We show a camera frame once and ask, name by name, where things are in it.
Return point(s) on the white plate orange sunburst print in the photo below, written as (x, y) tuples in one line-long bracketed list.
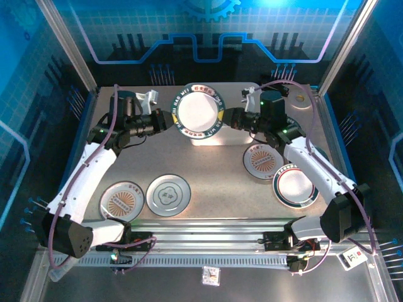
[(122, 201), (262, 160)]

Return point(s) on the white plate green red rim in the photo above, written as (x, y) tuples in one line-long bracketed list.
[(294, 185)]

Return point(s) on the aluminium frame post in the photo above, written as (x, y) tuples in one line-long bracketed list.
[(346, 47), (66, 47)]

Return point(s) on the white plate green clover print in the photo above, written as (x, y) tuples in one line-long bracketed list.
[(168, 195)]

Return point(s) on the white plate navy lettered rim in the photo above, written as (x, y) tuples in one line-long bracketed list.
[(196, 110)]

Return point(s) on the white plastic bin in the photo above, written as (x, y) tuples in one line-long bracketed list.
[(236, 136)]

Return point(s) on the white card red logo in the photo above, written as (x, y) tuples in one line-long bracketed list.
[(352, 258)]

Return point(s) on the aluminium frame rail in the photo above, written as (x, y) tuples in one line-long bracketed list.
[(204, 236)]

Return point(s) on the small white round disc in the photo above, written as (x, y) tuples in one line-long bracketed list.
[(303, 102)]

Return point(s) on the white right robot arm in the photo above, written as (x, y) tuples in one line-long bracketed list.
[(315, 163)]

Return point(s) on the small controller board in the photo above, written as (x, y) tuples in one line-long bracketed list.
[(121, 259), (297, 264)]

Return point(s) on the blue table side rail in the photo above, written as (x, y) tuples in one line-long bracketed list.
[(84, 126)]

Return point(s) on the clear plastic box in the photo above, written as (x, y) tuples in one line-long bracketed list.
[(58, 273)]

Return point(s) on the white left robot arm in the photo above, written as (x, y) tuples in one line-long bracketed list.
[(82, 176)]

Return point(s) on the small white packet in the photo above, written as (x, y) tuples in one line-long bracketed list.
[(210, 276)]

